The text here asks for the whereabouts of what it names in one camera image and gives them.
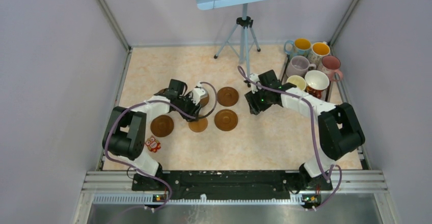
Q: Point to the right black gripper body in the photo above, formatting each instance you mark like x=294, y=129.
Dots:
x=259, y=101

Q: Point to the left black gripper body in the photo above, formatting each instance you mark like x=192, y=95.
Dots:
x=187, y=106

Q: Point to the dark wooden coaster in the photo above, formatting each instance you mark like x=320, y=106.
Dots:
x=227, y=96
x=162, y=126
x=226, y=120
x=204, y=100

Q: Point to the light wooden coaster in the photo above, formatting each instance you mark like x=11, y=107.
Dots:
x=199, y=125

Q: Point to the metal tray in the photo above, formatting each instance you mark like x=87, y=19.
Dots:
x=284, y=77

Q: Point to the pink mug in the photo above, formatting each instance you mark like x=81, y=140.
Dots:
x=330, y=66

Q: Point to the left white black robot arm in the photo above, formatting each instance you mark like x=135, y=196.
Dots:
x=124, y=139

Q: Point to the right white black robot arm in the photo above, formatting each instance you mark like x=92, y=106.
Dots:
x=335, y=129

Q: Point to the cream mug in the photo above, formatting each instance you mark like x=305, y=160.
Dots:
x=298, y=81

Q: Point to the red owl figurine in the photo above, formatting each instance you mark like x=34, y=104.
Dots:
x=152, y=144

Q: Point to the lilac mug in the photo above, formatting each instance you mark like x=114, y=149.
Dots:
x=299, y=65

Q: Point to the white red mug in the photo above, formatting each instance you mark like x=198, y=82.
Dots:
x=316, y=83

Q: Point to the blue mug yellow inside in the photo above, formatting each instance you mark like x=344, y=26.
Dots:
x=298, y=47

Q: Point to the patterned mug yellow inside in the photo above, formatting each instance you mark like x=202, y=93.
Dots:
x=318, y=51

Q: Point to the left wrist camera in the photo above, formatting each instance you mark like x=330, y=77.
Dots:
x=198, y=93

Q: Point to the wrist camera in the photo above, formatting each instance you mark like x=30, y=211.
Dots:
x=253, y=80
x=198, y=93

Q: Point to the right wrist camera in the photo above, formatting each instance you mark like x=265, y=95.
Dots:
x=253, y=80

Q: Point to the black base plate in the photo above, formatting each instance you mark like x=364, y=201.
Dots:
x=230, y=185

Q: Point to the grey cable duct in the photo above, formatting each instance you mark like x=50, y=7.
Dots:
x=150, y=199

